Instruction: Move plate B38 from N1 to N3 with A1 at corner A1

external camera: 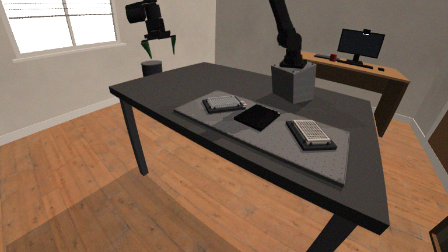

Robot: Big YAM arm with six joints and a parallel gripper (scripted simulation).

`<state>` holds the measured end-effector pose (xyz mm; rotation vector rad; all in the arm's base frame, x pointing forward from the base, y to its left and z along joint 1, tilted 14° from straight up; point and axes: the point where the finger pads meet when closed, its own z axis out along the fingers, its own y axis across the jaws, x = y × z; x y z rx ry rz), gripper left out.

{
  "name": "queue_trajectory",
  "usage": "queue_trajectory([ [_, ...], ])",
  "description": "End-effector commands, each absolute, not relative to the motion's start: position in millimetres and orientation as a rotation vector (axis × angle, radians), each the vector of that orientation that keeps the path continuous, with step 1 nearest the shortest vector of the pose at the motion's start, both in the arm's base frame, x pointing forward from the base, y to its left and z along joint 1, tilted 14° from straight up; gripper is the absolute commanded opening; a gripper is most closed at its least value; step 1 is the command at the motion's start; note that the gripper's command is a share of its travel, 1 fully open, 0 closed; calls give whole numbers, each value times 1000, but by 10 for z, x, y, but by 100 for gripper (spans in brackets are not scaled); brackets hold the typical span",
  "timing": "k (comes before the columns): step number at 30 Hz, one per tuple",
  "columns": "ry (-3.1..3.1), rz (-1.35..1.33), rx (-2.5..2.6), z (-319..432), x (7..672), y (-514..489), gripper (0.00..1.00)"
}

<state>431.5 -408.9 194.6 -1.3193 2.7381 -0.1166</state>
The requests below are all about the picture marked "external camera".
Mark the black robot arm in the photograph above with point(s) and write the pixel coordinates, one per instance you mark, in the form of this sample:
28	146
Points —
287	36

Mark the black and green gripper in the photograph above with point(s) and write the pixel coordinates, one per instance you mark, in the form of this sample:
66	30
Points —
164	35

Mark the white well plate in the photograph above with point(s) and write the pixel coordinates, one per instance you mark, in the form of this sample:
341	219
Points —
311	132
224	101

